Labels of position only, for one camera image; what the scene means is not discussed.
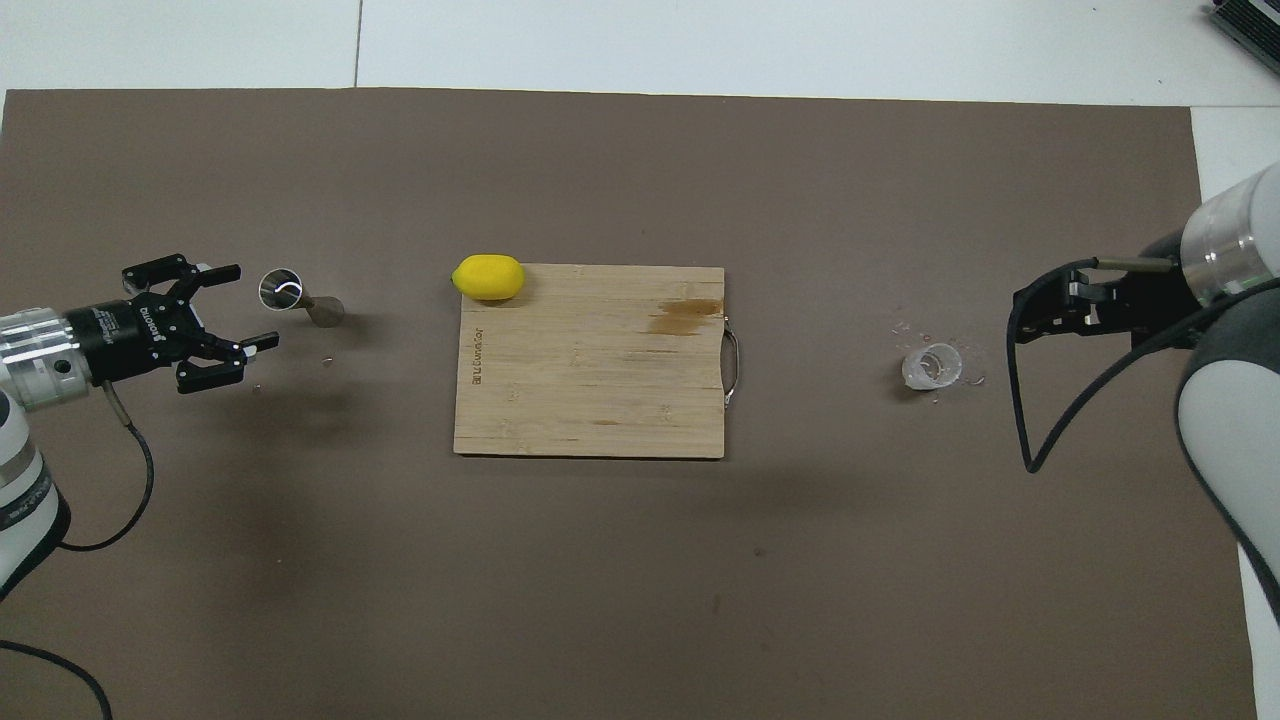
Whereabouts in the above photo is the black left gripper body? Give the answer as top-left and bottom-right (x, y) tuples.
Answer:
(65, 290), (208, 388)

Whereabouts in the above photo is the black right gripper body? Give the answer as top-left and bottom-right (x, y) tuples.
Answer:
(1128, 232), (1217, 349)

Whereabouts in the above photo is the steel double jigger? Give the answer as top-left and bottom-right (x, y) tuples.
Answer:
(258, 268), (346, 329)

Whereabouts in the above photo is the clear plastic cup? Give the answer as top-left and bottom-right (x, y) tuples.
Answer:
(901, 343), (964, 391)

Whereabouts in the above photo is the grey ribbed metal device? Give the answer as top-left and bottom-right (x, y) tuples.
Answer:
(1205, 0), (1280, 76)

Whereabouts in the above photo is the yellow lemon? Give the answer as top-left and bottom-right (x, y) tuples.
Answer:
(451, 254), (526, 303)

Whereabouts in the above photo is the bamboo cutting board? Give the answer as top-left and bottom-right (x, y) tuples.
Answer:
(453, 264), (742, 460)

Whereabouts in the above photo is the brown table mat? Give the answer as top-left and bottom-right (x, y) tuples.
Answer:
(0, 88), (1259, 720)

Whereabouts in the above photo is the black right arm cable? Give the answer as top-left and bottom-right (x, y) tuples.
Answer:
(1008, 256), (1216, 475)

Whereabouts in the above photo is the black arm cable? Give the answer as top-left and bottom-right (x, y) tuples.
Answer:
(1008, 256), (1216, 475)
(0, 383), (157, 720)

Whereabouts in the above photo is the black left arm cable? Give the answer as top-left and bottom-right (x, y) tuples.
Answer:
(0, 383), (157, 720)

